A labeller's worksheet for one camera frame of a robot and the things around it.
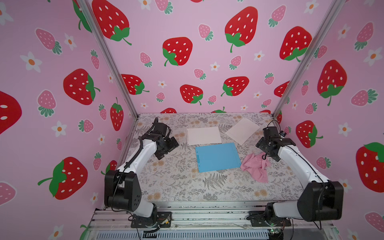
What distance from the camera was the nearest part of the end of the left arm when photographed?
24.7 inches

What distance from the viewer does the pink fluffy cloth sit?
897 millimetres

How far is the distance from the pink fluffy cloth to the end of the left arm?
0.46 meters
